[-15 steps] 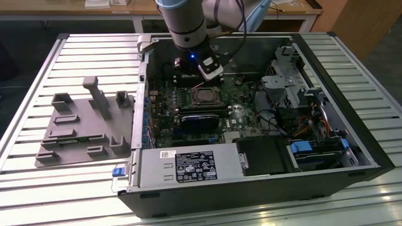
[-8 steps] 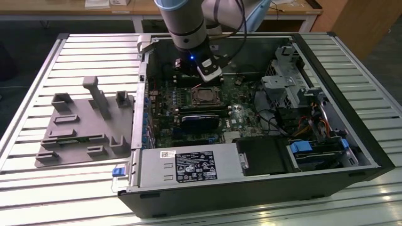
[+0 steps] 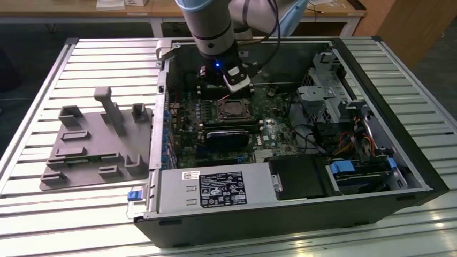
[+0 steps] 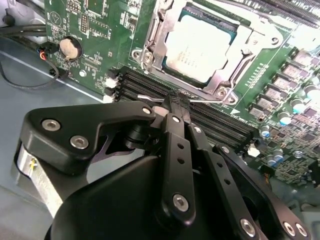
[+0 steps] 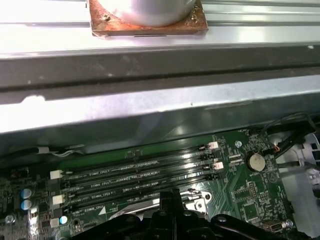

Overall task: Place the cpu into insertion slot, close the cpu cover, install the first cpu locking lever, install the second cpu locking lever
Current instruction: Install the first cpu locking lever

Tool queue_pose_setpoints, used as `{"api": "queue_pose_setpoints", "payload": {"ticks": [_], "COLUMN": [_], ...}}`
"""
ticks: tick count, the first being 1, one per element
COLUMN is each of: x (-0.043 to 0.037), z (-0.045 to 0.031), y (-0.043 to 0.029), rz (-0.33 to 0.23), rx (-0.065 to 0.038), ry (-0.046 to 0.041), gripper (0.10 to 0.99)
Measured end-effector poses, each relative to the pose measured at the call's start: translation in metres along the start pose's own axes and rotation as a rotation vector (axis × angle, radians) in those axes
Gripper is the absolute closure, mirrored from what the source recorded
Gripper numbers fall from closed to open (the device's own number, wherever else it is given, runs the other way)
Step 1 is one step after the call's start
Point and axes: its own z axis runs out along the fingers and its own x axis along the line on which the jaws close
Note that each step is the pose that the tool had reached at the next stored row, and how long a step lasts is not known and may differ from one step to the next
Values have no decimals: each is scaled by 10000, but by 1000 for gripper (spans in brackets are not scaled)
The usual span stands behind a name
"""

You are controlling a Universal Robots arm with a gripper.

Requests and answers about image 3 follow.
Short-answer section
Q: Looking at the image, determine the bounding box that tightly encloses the metal drive cage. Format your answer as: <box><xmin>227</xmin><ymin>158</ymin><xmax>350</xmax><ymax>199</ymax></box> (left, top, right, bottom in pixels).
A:
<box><xmin>296</xmin><ymin>52</ymin><xmax>370</xmax><ymax>124</ymax></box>

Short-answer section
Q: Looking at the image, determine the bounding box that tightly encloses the white paper stack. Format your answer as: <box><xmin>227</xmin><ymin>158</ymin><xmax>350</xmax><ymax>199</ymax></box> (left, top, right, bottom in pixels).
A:
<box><xmin>95</xmin><ymin>0</ymin><xmax>127</xmax><ymax>12</ymax></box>

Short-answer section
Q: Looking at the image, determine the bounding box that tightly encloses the grey power supply with label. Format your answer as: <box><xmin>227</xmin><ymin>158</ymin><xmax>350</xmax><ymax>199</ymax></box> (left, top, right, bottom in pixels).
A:
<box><xmin>159</xmin><ymin>163</ymin><xmax>283</xmax><ymax>215</ymax></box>

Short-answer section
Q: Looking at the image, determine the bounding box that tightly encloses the small silver heat sink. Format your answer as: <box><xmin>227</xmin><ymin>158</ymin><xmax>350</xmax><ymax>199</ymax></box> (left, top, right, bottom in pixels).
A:
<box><xmin>255</xmin><ymin>149</ymin><xmax>276</xmax><ymax>163</ymax></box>

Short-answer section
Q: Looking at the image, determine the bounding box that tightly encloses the grey plastic parts rack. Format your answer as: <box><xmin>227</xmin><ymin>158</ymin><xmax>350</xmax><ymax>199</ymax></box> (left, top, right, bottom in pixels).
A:
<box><xmin>38</xmin><ymin>87</ymin><xmax>155</xmax><ymax>191</ymax></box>

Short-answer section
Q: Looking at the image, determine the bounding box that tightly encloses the black plastic shroud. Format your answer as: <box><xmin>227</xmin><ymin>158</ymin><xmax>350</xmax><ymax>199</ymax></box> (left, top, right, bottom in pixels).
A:
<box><xmin>267</xmin><ymin>156</ymin><xmax>339</xmax><ymax>201</ymax></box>

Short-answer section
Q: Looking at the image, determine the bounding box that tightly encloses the orange flat cable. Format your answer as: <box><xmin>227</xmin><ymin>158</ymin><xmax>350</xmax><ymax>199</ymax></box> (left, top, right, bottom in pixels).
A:
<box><xmin>364</xmin><ymin>135</ymin><xmax>376</xmax><ymax>156</ymax></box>

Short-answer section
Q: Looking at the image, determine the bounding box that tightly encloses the CPU socket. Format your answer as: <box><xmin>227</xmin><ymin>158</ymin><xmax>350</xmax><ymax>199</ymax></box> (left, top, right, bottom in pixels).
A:
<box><xmin>215</xmin><ymin>97</ymin><xmax>254</xmax><ymax>121</ymax></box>

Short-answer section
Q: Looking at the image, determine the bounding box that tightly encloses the black RAM slot bank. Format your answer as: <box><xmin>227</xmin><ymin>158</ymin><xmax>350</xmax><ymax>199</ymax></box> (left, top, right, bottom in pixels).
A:
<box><xmin>198</xmin><ymin>85</ymin><xmax>230</xmax><ymax>99</ymax></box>

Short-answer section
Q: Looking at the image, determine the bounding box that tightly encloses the black open PC case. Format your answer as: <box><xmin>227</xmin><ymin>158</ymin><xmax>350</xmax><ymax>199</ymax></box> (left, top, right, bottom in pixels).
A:
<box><xmin>134</xmin><ymin>36</ymin><xmax>451</xmax><ymax>248</ymax></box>

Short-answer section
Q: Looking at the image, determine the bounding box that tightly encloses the green motherboard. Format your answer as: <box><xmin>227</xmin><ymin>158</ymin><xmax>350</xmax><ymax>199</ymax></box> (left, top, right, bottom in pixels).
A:
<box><xmin>166</xmin><ymin>80</ymin><xmax>298</xmax><ymax>169</ymax></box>

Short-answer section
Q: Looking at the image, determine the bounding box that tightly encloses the black camera cable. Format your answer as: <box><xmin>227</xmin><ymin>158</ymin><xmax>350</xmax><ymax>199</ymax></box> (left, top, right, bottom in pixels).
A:
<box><xmin>246</xmin><ymin>0</ymin><xmax>283</xmax><ymax>78</ymax></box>

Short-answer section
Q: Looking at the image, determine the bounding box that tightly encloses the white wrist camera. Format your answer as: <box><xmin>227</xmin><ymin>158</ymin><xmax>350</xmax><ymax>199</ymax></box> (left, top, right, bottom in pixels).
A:
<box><xmin>222</xmin><ymin>66</ymin><xmax>254</xmax><ymax>93</ymax></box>

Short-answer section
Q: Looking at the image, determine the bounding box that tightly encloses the black graphics card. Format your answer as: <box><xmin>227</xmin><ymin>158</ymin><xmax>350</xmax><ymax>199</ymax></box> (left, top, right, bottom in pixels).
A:
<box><xmin>206</xmin><ymin>129</ymin><xmax>254</xmax><ymax>150</ymax></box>

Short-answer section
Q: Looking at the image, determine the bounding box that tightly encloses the hard disk in blue carrier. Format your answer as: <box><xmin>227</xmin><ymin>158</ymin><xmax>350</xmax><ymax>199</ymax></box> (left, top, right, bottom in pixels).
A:
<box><xmin>328</xmin><ymin>159</ymin><xmax>400</xmax><ymax>195</ymax></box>

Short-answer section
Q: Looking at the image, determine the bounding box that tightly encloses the green RAM stick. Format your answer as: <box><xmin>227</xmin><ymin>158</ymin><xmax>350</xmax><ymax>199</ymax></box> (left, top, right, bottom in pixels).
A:
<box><xmin>204</xmin><ymin>124</ymin><xmax>264</xmax><ymax>132</ymax></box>

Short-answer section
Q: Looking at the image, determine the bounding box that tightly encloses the wooden desk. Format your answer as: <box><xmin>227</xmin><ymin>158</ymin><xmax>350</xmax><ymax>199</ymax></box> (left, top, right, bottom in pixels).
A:
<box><xmin>0</xmin><ymin>0</ymin><xmax>368</xmax><ymax>38</ymax></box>

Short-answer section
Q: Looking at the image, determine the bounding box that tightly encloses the wooden cabinet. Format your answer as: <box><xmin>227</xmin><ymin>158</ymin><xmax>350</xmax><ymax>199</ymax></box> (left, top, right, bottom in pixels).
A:
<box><xmin>354</xmin><ymin>0</ymin><xmax>457</xmax><ymax>69</ymax></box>

